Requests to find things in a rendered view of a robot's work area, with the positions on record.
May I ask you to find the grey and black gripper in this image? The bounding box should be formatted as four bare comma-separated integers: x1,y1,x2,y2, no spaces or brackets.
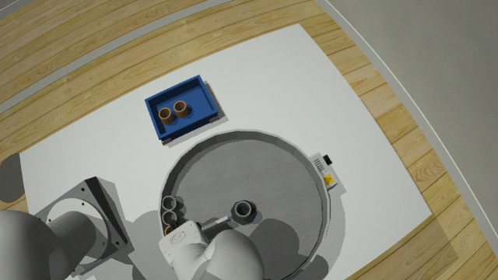
159,219,210,269

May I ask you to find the grey metal bushing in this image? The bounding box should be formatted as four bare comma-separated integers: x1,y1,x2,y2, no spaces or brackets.
162,196,180,213
162,211,180,226
235,201,251,219

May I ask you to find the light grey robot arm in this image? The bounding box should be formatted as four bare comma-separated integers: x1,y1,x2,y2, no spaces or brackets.
0,198,265,280

